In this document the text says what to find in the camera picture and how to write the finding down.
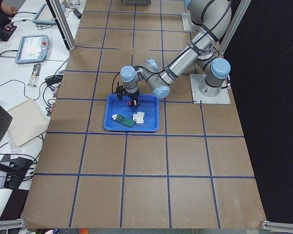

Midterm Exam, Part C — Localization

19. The far teach pendant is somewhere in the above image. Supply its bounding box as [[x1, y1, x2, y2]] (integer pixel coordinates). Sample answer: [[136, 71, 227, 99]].
[[32, 3, 56, 25]]

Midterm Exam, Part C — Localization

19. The near teach pendant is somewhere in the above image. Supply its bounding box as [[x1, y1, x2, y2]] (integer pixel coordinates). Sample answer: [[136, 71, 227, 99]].
[[15, 35, 49, 64]]

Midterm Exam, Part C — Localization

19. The aluminium frame post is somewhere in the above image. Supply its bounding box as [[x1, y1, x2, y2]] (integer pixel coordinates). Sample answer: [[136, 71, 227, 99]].
[[46, 0, 76, 51]]

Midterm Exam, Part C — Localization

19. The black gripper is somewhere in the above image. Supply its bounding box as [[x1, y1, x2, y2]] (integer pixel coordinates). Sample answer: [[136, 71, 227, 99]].
[[126, 89, 140, 106]]

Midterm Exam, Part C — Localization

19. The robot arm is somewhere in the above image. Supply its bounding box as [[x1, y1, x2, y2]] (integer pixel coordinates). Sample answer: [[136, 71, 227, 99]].
[[115, 0, 231, 107]]

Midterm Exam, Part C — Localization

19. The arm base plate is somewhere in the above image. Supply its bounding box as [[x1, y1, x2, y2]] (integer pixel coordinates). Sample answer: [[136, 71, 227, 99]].
[[181, 13, 198, 32], [190, 74, 231, 104]]

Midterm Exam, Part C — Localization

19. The teach pendant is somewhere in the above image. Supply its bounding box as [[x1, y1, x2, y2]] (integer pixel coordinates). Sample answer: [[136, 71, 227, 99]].
[[32, 3, 56, 25], [15, 35, 49, 64]]

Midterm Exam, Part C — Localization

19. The white electrical module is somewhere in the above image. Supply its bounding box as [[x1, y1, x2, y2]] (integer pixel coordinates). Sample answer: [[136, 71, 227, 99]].
[[132, 112, 145, 125]]

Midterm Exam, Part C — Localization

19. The blue plastic tray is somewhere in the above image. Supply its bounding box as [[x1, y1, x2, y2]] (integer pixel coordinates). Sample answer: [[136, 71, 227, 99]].
[[104, 94, 160, 132]]

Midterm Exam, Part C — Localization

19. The green terminal block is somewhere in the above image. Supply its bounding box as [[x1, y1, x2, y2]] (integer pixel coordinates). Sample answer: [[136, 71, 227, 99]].
[[112, 114, 136, 128]]

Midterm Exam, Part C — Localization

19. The circuit board strip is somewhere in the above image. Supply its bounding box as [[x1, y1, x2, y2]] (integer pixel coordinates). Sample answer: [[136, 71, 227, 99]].
[[27, 63, 41, 88]]

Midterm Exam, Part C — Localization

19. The black desk cable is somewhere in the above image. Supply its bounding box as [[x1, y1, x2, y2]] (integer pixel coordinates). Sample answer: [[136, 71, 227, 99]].
[[0, 73, 64, 103]]

